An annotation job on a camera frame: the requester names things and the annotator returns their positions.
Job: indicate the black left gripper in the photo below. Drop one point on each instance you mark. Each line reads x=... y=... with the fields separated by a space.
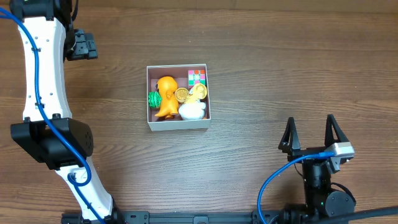
x=83 y=46

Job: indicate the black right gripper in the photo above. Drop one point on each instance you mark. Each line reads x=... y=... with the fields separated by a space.
x=311 y=152

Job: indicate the green round disc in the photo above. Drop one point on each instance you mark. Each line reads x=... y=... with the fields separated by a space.
x=154 y=99

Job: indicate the orange dinosaur figure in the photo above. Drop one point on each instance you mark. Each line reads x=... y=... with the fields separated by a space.
x=169 y=104

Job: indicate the yellow round disc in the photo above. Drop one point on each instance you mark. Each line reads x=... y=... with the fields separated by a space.
x=181 y=94

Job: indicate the multicolour puzzle cube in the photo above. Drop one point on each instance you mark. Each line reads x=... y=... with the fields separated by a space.
x=195 y=77

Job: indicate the white plush duck toy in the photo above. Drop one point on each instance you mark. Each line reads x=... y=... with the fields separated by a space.
x=193 y=108

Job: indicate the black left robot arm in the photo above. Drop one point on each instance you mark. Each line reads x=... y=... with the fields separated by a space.
x=48 y=132

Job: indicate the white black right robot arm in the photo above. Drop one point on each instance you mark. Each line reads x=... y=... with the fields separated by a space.
x=321 y=198

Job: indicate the white box pink interior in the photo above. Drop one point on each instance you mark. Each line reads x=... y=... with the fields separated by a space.
x=180 y=75

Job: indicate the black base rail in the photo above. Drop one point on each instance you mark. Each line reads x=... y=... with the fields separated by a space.
x=144 y=217

